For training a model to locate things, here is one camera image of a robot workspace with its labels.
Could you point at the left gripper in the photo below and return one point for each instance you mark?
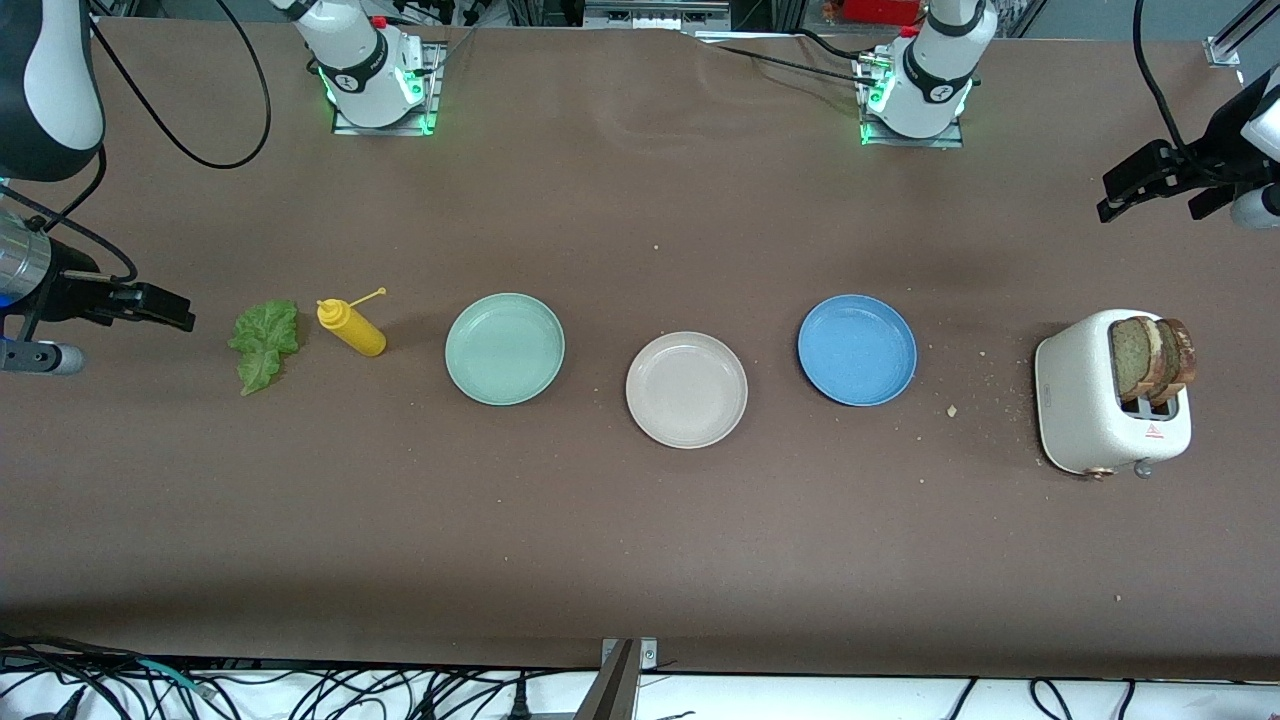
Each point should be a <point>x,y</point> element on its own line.
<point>1214,146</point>

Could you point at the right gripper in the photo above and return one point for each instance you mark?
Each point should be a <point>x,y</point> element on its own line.
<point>68,284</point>

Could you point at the green lettuce leaf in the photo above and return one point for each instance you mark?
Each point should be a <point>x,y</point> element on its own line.
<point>265,345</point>

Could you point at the brown bread slice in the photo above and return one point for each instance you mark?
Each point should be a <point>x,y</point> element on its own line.
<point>1183,355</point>
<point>1130,355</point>

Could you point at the yellow mustard squeeze bottle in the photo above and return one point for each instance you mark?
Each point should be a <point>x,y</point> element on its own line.
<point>358,332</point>

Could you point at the blue plate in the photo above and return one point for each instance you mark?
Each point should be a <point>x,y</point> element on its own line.
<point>857,350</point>

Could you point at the mint green plate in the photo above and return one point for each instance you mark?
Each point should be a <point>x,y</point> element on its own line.
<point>505,350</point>

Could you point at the beige plate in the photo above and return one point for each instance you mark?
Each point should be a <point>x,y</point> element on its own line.
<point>686,390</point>

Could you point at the white toaster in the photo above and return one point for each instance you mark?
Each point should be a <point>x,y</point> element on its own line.
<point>1075,400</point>

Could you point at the red box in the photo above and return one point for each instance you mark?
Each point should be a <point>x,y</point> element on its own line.
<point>880,10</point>

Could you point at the black power plug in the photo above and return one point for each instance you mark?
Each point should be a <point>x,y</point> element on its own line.
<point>519,702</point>

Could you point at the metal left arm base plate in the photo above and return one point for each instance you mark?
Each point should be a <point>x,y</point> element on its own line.
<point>910,143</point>

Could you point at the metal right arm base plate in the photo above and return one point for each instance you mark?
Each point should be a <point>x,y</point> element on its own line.
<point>433,90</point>

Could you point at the aluminium frame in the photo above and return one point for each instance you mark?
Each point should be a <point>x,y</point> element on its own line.
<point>655,15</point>

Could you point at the silver metal bracket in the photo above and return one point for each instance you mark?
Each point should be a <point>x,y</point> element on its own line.
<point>648,655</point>

